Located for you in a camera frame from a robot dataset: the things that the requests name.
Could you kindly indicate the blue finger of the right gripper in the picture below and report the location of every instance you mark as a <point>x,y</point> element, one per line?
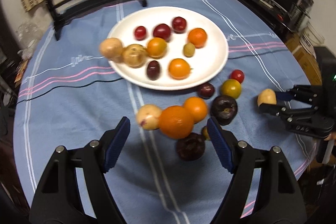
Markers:
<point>274,110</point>
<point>284,96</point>

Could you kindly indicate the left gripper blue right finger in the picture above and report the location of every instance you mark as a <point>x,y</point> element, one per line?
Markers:
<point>221,146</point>

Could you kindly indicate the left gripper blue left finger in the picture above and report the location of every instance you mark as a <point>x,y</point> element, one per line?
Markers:
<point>114,141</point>

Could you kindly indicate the brown yellow fruit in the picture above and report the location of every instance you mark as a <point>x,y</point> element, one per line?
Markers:
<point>267,96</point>

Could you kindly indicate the small yellow fruit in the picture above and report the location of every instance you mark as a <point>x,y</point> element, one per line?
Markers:
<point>205,133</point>
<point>189,50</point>

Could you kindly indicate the dark purple wrinkled fruit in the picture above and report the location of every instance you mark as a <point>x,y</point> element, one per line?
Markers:
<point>191,148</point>

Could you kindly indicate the dark purple round fruit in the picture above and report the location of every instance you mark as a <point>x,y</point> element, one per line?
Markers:
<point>224,109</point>

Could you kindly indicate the yellow green tomato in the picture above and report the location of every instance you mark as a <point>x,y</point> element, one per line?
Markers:
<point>232,88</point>

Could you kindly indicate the large orange mandarin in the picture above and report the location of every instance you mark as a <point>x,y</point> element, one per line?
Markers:
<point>176,122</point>

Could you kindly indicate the dark red plum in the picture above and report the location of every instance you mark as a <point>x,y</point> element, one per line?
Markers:
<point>206,90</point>
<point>153,70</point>

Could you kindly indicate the pale yellow spotted fruit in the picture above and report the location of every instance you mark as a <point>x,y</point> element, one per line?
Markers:
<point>111,48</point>

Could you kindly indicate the small orange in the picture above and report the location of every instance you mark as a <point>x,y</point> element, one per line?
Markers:
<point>197,37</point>

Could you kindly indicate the yellow orange fruit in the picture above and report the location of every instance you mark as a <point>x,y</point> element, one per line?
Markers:
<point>156,48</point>

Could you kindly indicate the small red tomato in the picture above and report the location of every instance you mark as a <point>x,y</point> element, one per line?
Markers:
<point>140,33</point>

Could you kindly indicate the person right hand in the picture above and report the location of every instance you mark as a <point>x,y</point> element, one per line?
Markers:
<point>332,136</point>

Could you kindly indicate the cardboard box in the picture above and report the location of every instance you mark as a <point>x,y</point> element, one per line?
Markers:
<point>306,61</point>

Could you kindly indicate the white bucket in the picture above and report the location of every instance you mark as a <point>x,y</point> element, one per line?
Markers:
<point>311,38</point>

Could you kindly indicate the blue striped tablecloth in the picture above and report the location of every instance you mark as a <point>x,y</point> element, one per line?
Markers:
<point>70,96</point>

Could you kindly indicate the white round plate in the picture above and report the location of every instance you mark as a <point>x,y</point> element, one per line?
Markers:
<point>205,64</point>

